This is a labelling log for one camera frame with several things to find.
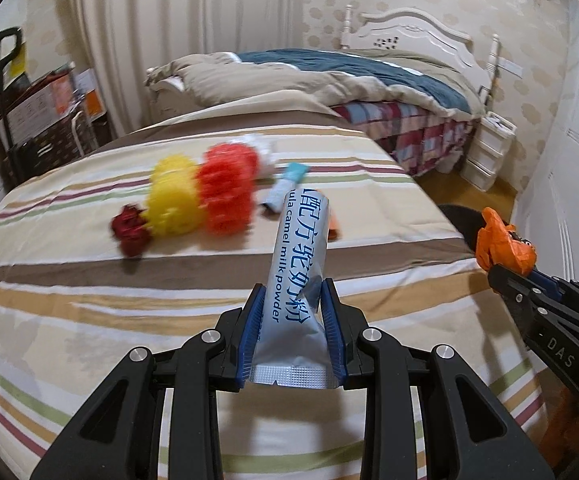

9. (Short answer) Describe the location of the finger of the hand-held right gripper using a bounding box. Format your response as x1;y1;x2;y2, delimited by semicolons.
527;269;570;293
487;263;537;328

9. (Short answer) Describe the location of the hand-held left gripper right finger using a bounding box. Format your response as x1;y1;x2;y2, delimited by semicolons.
319;279;555;480

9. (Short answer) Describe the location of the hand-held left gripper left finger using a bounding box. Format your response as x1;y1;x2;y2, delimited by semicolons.
30;284;268;480

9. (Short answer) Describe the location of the orange wrapper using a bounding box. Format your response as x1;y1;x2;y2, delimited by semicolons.
477;207;537;276

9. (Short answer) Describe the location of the white powder stick packet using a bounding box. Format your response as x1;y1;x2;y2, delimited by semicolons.
250;185;337;390

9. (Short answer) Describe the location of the black bagged trash bin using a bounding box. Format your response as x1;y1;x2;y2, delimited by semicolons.
437;204;493;256

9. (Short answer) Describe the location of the orange-red foam fruit net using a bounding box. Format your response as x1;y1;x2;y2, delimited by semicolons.
196;142;261;237

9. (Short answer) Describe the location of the yellow foam fruit net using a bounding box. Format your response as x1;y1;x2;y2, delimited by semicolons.
146;156;205;236

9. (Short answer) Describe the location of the teal and white sachet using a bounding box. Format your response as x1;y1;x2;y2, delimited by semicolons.
262;162;309;213

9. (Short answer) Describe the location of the dark red wrapper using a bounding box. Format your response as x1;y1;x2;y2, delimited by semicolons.
110;204;150;258

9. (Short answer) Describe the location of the white tissue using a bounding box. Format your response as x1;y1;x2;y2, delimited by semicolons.
242;132;278;171

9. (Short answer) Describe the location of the white plastic drawer unit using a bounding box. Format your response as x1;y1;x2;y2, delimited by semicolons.
460;111;514;191

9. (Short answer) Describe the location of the striped cloth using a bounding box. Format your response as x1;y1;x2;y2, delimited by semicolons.
0;95;550;480

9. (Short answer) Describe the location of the plaid bed sheet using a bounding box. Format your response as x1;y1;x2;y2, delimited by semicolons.
332;101;475;176

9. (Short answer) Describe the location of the beige and blue quilt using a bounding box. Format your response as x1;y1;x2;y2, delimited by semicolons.
144;49;485;121

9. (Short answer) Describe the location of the brown patterned trunk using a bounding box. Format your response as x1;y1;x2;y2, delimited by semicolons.
10;110;113;186

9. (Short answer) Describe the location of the white wooden bed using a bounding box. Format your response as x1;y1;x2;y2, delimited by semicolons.
144;5;500;176

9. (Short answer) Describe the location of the white and orange box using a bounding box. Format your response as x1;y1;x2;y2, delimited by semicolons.
72;69;105;121

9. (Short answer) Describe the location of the large cardboard box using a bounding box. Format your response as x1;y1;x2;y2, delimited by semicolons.
2;77;78;141

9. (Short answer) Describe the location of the beige curtain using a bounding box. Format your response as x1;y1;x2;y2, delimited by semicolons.
67;0;315;136

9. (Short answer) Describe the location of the black hand truck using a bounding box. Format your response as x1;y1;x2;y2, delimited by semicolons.
0;27;25;186

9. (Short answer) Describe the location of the white wall switch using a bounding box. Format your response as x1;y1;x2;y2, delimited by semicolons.
497;57;525;78

